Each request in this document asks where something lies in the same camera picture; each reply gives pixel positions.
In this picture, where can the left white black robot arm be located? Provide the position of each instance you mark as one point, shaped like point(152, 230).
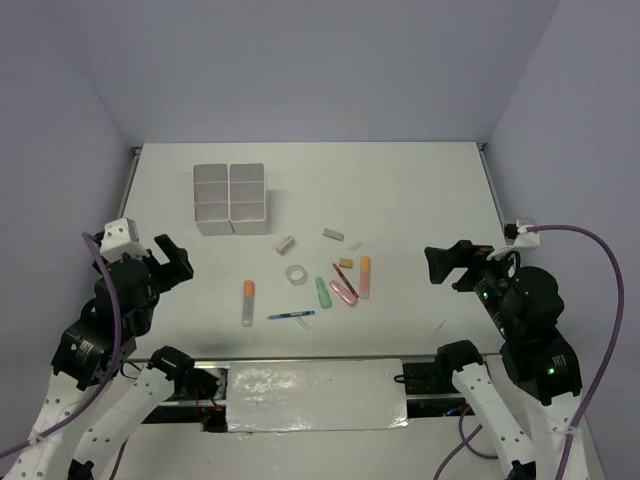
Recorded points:
point(67, 440)

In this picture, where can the green highlighter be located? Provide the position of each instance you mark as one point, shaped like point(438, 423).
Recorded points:
point(323, 293)

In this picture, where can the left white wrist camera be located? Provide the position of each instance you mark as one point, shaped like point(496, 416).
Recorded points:
point(120, 239)

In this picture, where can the orange capped glue stick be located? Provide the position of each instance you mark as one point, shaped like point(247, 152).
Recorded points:
point(248, 303)

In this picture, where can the small yellow eraser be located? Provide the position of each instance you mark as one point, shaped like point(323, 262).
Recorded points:
point(346, 262)

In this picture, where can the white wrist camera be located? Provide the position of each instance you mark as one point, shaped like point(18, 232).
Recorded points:
point(519, 237)
point(120, 239)

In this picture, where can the left aluminium table rail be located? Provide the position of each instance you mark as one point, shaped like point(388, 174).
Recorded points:
point(136, 154)

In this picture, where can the right white compartment container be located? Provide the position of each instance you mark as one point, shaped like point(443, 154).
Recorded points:
point(248, 199)

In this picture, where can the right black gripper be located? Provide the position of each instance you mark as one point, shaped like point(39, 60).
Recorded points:
point(462, 252)

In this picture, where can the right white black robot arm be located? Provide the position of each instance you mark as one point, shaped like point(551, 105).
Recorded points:
point(524, 305)

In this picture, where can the clear pen cap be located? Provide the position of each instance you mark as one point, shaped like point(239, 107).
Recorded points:
point(303, 324)

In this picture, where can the blue pen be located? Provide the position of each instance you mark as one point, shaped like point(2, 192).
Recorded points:
point(295, 314)

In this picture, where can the right aluminium table rail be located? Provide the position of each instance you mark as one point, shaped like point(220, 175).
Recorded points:
point(481, 147)

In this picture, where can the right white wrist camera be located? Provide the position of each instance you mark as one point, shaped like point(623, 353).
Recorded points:
point(519, 237)

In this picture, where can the red pen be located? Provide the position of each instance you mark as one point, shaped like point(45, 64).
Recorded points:
point(345, 280)

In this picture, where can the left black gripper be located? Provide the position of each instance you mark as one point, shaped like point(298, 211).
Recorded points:
point(180, 267)

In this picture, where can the silver foil covered panel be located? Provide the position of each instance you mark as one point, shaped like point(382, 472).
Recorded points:
point(332, 395)

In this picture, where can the clear tape roll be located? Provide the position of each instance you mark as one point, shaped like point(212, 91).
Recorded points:
point(296, 275)

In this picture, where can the orange pink highlighter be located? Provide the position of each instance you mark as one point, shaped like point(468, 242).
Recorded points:
point(365, 272)

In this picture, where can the aluminium table rail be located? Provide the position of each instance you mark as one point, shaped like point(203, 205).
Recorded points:
point(481, 147)
point(136, 154)

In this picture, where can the beige eraser block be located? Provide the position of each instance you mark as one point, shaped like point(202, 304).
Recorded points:
point(333, 234)

